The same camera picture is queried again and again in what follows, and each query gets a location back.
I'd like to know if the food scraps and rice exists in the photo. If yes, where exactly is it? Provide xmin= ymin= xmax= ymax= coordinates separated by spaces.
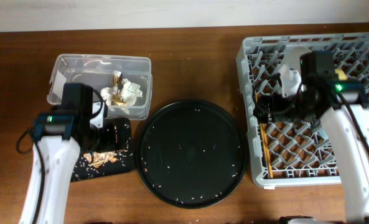
xmin=83 ymin=151 xmax=118 ymax=168

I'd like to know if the wooden chopstick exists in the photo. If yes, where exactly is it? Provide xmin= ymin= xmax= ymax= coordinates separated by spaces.
xmin=258 ymin=118 xmax=273 ymax=179
xmin=260 ymin=124 xmax=273 ymax=179

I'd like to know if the round black tray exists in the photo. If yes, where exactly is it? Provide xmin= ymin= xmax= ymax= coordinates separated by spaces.
xmin=134 ymin=100 xmax=249 ymax=209

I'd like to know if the grey plate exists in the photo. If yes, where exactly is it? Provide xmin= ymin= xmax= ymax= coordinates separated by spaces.
xmin=278 ymin=47 xmax=311 ymax=74

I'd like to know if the white napkin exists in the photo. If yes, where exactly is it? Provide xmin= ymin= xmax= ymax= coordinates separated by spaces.
xmin=118 ymin=78 xmax=142 ymax=114
xmin=100 ymin=87 xmax=113 ymax=106

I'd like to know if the clear plastic bin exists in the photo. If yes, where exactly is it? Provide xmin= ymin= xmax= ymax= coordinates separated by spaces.
xmin=47 ymin=54 xmax=152 ymax=120

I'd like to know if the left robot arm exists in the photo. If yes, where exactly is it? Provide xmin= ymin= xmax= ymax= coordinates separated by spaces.
xmin=19 ymin=83 xmax=118 ymax=223

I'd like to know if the grey dishwasher rack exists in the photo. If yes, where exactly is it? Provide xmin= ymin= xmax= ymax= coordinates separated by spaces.
xmin=236 ymin=32 xmax=369 ymax=189

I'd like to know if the gold foil wrapper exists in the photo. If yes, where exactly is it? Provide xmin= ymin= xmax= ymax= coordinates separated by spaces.
xmin=112 ymin=70 xmax=129 ymax=106

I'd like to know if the yellow bowl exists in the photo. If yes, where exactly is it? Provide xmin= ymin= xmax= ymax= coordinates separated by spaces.
xmin=335 ymin=69 xmax=347 ymax=80

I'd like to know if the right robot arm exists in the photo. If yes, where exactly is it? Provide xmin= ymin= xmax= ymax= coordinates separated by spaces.
xmin=252 ymin=50 xmax=369 ymax=223

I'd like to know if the black rectangular tray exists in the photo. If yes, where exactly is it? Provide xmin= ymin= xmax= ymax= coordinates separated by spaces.
xmin=70 ymin=118 xmax=134 ymax=182

